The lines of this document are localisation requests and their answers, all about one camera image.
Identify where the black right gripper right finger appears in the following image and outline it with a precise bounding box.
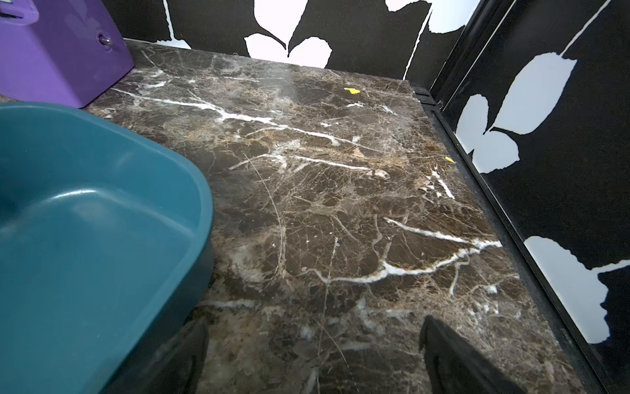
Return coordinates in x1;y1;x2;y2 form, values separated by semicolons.
419;315;524;393

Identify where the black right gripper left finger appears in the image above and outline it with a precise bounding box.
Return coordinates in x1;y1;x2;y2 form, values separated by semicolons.
105;318;208;393

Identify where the teal plastic storage box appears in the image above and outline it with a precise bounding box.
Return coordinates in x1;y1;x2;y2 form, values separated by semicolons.
1;103;214;393

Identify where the purple metronome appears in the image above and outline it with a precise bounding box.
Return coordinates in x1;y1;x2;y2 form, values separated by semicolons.
1;0;134;108

